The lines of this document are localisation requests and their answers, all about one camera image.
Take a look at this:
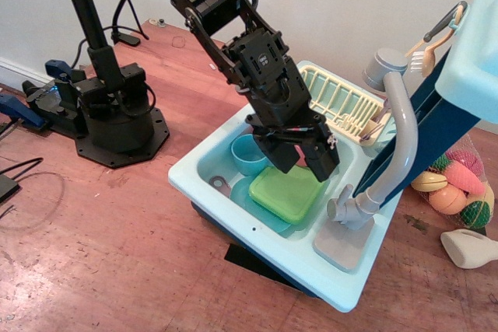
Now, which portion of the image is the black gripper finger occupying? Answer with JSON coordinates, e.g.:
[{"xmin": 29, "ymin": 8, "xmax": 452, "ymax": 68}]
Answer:
[
  {"xmin": 300, "ymin": 123, "xmax": 339, "ymax": 182},
  {"xmin": 253, "ymin": 134, "xmax": 300, "ymax": 173}
]

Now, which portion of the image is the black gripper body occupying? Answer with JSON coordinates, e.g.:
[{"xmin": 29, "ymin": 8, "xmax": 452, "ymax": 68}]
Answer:
[{"xmin": 227, "ymin": 32, "xmax": 326, "ymax": 142}]

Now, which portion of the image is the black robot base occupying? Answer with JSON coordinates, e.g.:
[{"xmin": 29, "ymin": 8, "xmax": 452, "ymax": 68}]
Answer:
[{"xmin": 74, "ymin": 63, "xmax": 170, "ymax": 169}]

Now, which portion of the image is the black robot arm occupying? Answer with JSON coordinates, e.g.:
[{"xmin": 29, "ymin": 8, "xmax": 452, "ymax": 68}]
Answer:
[{"xmin": 72, "ymin": 0, "xmax": 339, "ymax": 181}]

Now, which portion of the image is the grey faucet lever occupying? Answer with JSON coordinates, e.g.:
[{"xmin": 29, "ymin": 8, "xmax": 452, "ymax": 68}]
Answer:
[{"xmin": 327, "ymin": 183, "xmax": 353, "ymax": 222}]

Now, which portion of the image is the teal toy cup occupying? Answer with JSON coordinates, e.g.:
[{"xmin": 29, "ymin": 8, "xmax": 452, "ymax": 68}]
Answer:
[{"xmin": 230, "ymin": 134, "xmax": 269, "ymax": 176}]

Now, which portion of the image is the green square plate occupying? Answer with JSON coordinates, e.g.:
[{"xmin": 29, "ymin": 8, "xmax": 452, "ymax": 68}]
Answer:
[{"xmin": 249, "ymin": 166, "xmax": 326, "ymax": 225}]

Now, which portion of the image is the cream dish rack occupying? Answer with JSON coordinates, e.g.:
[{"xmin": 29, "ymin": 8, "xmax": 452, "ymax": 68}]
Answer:
[{"xmin": 298, "ymin": 61, "xmax": 391, "ymax": 147}]

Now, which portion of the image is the teal round plate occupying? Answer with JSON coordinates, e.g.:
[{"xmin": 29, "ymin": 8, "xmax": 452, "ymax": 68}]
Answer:
[{"xmin": 230, "ymin": 176, "xmax": 290, "ymax": 233}]

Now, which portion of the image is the light blue toy sink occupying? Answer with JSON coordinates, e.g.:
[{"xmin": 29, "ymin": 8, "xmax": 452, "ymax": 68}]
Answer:
[{"xmin": 168, "ymin": 61, "xmax": 398, "ymax": 313}]

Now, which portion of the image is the grey toy faucet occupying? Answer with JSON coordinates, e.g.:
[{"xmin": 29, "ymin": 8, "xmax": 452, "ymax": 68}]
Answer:
[{"xmin": 313, "ymin": 47, "xmax": 418, "ymax": 271}]

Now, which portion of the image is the grey sink drain plug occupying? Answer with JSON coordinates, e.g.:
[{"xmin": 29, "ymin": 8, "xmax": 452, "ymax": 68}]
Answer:
[{"xmin": 209, "ymin": 176, "xmax": 231, "ymax": 197}]

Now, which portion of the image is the net bag of toy fruit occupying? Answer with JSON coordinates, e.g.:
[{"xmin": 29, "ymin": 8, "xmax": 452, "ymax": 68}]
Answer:
[{"xmin": 411, "ymin": 135, "xmax": 495, "ymax": 230}]

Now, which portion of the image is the blue toy shelf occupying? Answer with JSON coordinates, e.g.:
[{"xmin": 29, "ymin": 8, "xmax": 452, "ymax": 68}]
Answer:
[{"xmin": 352, "ymin": 0, "xmax": 498, "ymax": 206}]

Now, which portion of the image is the beige toy bottle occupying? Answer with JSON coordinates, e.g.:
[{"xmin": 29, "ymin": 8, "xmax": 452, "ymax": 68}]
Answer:
[{"xmin": 440, "ymin": 229, "xmax": 497, "ymax": 269}]

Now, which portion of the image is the blue table clamp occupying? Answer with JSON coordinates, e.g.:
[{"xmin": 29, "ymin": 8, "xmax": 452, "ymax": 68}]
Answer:
[{"xmin": 1, "ymin": 59, "xmax": 87, "ymax": 138}]

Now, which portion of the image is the black cable at wall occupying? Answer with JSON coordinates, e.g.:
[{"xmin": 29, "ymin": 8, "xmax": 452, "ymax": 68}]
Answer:
[{"xmin": 111, "ymin": 0, "xmax": 150, "ymax": 47}]

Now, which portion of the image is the grey handled toy brush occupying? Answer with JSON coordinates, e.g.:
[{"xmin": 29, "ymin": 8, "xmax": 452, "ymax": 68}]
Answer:
[{"xmin": 409, "ymin": 1, "xmax": 468, "ymax": 73}]

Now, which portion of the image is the black cable on table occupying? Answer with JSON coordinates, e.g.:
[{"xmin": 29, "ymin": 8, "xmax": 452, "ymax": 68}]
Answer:
[{"xmin": 0, "ymin": 157, "xmax": 65, "ymax": 232}]

